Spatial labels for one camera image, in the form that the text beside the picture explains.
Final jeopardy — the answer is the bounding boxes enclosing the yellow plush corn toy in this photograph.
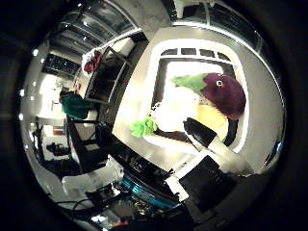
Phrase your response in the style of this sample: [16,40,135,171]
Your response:
[129,86,200,140]

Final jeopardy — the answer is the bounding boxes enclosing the purple plush eggplant toy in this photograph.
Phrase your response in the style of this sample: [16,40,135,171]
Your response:
[170,72,247,121]

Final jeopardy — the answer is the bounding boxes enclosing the white plastic container tray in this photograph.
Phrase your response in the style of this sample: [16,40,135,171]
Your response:
[138,38,250,154]

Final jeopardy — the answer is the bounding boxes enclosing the teal blue box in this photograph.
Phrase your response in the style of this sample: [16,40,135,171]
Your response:
[120,174,178,210]

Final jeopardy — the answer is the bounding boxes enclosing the black shelving rack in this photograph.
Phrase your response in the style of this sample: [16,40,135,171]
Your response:
[84,46,130,108]

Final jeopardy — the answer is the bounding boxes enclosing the person in teal shirt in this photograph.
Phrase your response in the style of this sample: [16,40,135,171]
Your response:
[58,90,94,120]

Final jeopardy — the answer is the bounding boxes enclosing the white box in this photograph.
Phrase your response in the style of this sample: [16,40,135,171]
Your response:
[111,37,137,58]

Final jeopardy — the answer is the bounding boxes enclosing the red cloth item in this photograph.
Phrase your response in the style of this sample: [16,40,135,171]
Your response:
[82,51,103,75]

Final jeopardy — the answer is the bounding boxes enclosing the black tripod stand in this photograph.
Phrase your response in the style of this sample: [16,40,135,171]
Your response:
[32,115,45,156]

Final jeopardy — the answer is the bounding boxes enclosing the black frame chair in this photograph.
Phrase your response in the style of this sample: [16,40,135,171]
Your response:
[66,117,111,171]

